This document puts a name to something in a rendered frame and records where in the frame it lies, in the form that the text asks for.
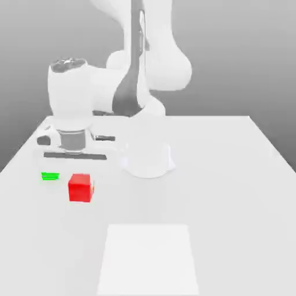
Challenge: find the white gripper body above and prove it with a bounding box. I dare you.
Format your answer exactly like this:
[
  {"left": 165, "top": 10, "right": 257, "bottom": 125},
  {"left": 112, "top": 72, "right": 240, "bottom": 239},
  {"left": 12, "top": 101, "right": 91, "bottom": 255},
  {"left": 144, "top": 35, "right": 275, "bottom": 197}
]
[{"left": 38, "top": 150, "right": 113, "bottom": 173}]

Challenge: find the small red cube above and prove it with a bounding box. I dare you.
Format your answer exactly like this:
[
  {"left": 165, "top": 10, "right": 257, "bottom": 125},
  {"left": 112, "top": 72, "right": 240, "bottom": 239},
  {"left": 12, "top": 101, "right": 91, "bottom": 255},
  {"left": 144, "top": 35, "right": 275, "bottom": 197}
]
[{"left": 68, "top": 173, "right": 95, "bottom": 204}]

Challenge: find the small green cube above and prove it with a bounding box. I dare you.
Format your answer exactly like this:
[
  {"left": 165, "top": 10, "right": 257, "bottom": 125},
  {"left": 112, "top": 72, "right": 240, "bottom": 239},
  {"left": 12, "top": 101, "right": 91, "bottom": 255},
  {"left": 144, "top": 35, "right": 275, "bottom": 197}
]
[{"left": 40, "top": 171, "right": 61, "bottom": 182}]

